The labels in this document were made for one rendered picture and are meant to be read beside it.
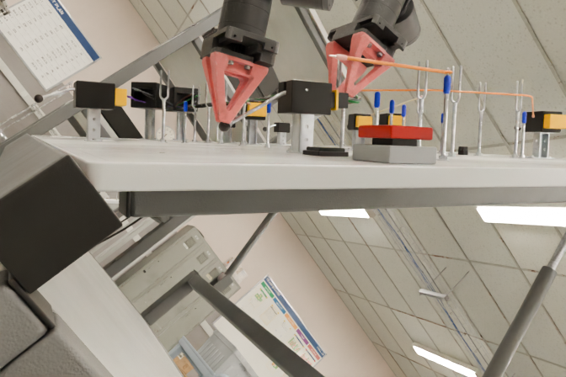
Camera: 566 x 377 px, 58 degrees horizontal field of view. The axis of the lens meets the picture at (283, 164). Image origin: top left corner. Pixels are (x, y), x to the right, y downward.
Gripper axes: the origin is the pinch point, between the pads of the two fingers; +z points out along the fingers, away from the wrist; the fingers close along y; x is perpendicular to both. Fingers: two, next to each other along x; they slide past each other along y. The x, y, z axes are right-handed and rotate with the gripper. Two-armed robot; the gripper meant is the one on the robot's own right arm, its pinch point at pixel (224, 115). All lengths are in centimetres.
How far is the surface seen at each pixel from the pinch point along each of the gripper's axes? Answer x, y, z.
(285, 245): -376, 714, 114
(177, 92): -10, 78, -11
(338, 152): -11.6, -8.0, 1.8
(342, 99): -14.7, -1.3, -5.6
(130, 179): 13.2, -26.1, 7.9
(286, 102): -7.3, -0.8, -3.4
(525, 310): -48, -7, 18
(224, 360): -145, 329, 160
